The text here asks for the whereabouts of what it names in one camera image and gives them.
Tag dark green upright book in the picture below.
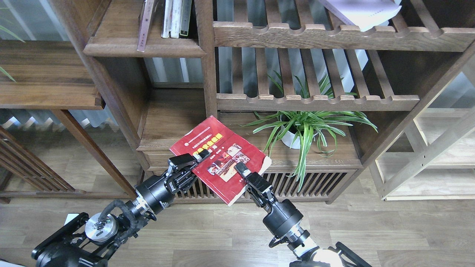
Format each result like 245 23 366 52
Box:
179 0 192 39

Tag dark wooden bookshelf unit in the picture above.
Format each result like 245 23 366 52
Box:
49 0 474 203

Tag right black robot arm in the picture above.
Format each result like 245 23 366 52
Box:
235 162 370 267

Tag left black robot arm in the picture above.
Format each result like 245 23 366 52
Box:
31 150 210 267

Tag green leaves at left edge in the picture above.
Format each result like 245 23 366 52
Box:
0 25 26 83

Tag green spider plant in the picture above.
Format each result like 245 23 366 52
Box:
239 70 378 192

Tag light wooden shelf unit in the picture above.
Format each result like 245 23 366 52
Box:
369 57 475 201

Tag white plant pot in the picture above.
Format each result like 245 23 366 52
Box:
281 126 301 150

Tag dark slatted wooden rack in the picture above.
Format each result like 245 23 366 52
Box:
0 128 86 204

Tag white bar on floor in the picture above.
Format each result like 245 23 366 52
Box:
64 213 79 226

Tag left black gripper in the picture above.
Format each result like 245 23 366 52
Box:
135 150 210 215

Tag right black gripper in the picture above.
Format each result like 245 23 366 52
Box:
235 162 304 238

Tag white book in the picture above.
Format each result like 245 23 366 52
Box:
320 0 402 32
170 0 183 39
161 0 173 38

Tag red book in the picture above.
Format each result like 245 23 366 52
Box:
170 116 272 206

